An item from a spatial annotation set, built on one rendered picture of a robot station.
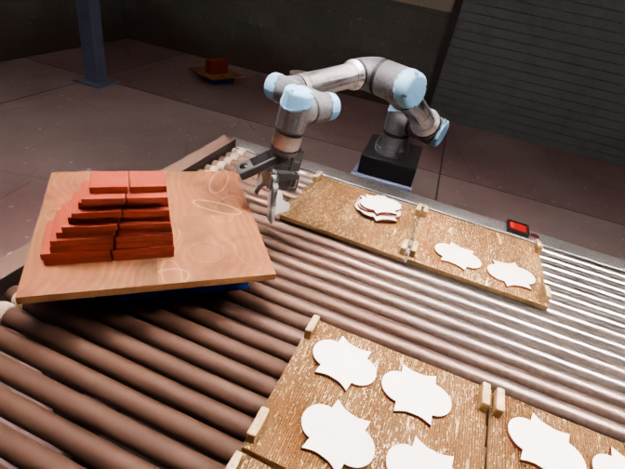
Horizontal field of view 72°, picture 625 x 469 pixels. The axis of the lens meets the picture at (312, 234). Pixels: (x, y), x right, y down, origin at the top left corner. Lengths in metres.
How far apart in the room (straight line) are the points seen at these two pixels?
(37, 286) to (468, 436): 0.88
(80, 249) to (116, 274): 0.09
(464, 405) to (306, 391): 0.33
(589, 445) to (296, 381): 0.60
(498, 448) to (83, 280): 0.87
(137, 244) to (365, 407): 0.58
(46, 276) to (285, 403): 0.53
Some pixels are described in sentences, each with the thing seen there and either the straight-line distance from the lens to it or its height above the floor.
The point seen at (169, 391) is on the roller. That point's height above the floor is 0.92.
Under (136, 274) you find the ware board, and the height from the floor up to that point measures 1.04.
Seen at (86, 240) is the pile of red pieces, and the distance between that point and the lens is 0.98.
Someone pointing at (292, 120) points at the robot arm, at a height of 1.31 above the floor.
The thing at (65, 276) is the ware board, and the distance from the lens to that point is 0.99.
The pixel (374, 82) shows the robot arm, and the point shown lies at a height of 1.33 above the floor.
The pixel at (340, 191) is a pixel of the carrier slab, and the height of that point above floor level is 0.94.
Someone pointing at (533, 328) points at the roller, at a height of 0.91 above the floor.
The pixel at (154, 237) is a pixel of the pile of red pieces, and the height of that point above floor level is 1.10.
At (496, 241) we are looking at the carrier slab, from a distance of 1.59.
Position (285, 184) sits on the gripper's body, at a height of 1.12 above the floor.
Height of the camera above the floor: 1.66
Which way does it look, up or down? 34 degrees down
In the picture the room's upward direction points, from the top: 11 degrees clockwise
